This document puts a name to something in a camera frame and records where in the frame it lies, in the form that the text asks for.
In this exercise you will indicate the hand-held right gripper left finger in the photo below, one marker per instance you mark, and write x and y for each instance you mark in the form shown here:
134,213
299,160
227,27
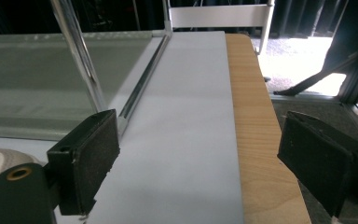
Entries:
87,158

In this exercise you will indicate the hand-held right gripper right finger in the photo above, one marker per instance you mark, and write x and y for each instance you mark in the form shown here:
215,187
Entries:
313,152

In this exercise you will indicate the black stand leg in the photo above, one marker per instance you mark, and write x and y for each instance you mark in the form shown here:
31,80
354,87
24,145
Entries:
307,82

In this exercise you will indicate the white table sheet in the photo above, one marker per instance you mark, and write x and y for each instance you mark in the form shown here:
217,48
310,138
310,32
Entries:
183,124

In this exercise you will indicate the dark curtain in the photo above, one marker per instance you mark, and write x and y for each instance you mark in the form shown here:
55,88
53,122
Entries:
21,15

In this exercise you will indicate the white chair back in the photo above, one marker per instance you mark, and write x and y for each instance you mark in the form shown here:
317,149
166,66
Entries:
217,16

